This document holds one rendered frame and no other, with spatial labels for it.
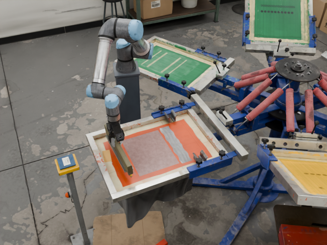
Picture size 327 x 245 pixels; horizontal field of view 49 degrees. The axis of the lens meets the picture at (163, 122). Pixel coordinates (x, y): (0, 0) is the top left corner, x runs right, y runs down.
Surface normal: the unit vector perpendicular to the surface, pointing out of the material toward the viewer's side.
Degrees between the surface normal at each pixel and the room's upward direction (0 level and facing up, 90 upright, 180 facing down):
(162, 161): 0
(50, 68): 0
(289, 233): 0
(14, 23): 90
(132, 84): 90
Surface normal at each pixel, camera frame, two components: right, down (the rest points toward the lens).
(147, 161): 0.01, -0.76
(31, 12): 0.41, 0.60
